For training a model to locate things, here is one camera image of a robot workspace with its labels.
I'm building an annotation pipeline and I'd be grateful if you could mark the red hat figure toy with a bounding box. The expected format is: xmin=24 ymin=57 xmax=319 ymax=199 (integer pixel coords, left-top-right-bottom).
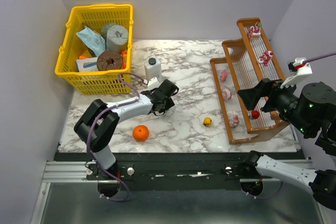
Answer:
xmin=249 ymin=110 xmax=260 ymax=120

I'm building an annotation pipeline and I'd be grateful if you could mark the pink white toy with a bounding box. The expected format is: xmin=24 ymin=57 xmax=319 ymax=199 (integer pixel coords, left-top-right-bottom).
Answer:
xmin=223 ymin=89 xmax=232 ymax=100

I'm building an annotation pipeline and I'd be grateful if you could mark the pink bunny figure toy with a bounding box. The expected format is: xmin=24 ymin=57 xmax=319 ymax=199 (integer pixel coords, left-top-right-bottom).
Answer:
xmin=229 ymin=115 xmax=239 ymax=129

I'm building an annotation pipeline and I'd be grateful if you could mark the white bottle black cap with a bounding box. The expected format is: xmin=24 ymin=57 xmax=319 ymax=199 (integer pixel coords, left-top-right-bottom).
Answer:
xmin=144 ymin=57 xmax=162 ymax=82

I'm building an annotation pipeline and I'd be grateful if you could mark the pink round toy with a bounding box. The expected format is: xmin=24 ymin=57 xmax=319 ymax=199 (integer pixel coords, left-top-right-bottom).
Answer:
xmin=220 ymin=70 xmax=228 ymax=82

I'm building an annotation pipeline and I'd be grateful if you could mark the orange fruit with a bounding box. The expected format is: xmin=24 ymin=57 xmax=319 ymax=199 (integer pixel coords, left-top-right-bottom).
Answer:
xmin=132 ymin=125 xmax=150 ymax=142

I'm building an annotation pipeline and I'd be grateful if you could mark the pink strawberry bear toy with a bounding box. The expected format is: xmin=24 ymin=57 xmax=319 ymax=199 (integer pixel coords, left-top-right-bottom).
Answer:
xmin=258 ymin=50 xmax=274 ymax=66

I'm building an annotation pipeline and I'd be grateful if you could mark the yellow duck toy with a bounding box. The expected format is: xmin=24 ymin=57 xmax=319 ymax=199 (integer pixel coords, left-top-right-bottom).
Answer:
xmin=203 ymin=117 xmax=212 ymax=127

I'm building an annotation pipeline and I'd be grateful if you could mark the red white bear toy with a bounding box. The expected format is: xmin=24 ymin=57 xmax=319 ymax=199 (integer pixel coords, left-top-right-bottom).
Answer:
xmin=247 ymin=22 xmax=262 ymax=39

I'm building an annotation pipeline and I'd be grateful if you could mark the yellow plastic basket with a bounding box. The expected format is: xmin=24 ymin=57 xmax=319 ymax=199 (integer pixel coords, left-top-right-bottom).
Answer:
xmin=55 ymin=4 xmax=134 ymax=95

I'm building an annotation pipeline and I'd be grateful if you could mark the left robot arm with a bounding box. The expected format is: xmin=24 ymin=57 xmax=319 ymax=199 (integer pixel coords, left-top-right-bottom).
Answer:
xmin=73 ymin=80 xmax=179 ymax=178

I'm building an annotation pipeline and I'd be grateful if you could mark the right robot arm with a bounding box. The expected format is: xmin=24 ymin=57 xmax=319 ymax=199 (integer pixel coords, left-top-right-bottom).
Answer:
xmin=237 ymin=78 xmax=335 ymax=210

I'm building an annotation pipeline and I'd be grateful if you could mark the brown tiered wooden shelf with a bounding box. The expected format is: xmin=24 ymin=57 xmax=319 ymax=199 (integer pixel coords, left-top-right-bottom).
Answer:
xmin=209 ymin=17 xmax=289 ymax=145

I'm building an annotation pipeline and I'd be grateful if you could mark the orange bottle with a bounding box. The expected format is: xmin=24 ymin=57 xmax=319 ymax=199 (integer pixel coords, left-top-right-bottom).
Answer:
xmin=121 ymin=50 xmax=128 ymax=64

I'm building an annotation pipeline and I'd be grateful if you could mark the brown tape roll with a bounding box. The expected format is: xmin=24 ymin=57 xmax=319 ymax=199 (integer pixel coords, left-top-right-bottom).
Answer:
xmin=97 ymin=50 xmax=123 ymax=71

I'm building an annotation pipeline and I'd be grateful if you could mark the grey tape roll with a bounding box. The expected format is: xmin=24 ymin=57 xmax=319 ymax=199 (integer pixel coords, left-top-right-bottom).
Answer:
xmin=106 ymin=25 xmax=129 ymax=54

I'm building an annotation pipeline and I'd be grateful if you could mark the white blue box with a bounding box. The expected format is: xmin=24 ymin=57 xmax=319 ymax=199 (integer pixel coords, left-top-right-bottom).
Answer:
xmin=76 ymin=57 xmax=98 ymax=72

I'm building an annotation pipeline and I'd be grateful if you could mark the light blue plastic pouch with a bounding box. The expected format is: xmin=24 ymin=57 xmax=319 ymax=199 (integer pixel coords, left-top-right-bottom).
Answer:
xmin=76 ymin=26 xmax=106 ymax=57

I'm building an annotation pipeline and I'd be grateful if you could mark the green ball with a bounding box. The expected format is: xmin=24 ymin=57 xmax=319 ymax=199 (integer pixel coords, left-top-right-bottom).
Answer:
xmin=101 ymin=23 xmax=116 ymax=39

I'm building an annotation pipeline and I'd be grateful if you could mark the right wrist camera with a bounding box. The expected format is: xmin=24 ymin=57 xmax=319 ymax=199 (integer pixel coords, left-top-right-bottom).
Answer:
xmin=280 ymin=58 xmax=312 ymax=89

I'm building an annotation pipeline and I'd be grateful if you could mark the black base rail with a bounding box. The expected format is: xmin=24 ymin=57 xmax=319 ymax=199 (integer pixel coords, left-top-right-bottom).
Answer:
xmin=54 ymin=152 xmax=313 ymax=192

